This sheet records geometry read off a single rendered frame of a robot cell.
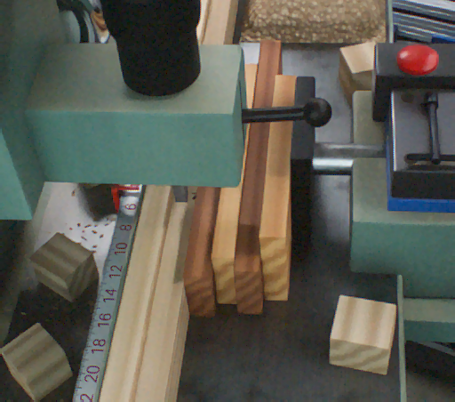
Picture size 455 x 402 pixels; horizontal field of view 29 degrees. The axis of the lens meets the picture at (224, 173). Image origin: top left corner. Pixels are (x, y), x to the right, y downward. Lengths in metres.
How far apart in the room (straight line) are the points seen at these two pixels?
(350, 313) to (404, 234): 0.07
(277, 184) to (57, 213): 0.31
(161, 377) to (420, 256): 0.21
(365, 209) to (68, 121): 0.22
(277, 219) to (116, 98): 0.14
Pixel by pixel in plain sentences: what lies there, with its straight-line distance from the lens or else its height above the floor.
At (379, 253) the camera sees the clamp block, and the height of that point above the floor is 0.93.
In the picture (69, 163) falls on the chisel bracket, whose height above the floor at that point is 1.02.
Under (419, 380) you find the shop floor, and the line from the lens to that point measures 1.69.
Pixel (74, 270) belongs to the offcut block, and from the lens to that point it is 0.79.
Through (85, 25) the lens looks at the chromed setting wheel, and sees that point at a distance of 0.72.
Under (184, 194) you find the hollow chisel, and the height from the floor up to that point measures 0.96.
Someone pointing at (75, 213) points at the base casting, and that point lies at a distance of 0.88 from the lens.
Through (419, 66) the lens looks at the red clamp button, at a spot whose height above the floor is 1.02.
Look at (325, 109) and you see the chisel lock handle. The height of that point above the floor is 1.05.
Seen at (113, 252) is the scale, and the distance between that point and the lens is 0.64.
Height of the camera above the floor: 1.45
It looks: 47 degrees down
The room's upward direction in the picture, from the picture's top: 6 degrees counter-clockwise
